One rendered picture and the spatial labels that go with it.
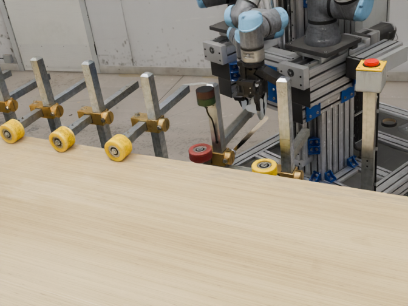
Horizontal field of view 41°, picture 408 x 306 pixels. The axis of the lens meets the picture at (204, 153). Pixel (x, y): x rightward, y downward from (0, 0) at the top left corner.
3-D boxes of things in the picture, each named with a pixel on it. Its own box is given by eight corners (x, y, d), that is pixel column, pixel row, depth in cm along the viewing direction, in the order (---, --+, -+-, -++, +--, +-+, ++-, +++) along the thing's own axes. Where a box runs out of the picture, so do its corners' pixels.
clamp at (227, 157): (201, 155, 200) (200, 143, 197) (235, 160, 194) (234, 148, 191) (194, 163, 196) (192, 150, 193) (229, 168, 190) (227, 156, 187)
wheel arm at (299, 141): (302, 136, 210) (301, 126, 208) (310, 137, 209) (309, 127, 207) (259, 199, 178) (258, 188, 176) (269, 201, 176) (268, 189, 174)
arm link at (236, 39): (250, 23, 211) (257, 30, 203) (252, 51, 216) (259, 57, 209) (231, 27, 210) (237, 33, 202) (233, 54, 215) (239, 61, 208)
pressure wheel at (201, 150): (198, 168, 197) (194, 140, 191) (218, 171, 193) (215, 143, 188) (188, 180, 191) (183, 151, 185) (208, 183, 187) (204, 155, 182)
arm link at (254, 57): (267, 44, 176) (258, 53, 170) (268, 57, 178) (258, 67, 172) (246, 42, 179) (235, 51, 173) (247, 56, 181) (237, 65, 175)
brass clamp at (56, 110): (40, 110, 229) (37, 99, 226) (65, 113, 223) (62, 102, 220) (31, 116, 224) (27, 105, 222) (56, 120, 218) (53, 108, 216)
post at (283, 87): (286, 202, 192) (279, 74, 168) (296, 204, 190) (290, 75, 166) (283, 207, 189) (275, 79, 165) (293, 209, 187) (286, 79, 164)
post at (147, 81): (166, 184, 215) (144, 70, 191) (173, 186, 213) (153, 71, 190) (161, 189, 212) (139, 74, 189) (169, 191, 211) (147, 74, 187)
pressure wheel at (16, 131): (10, 115, 210) (26, 126, 209) (7, 129, 215) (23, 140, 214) (-1, 121, 205) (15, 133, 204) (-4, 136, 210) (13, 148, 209)
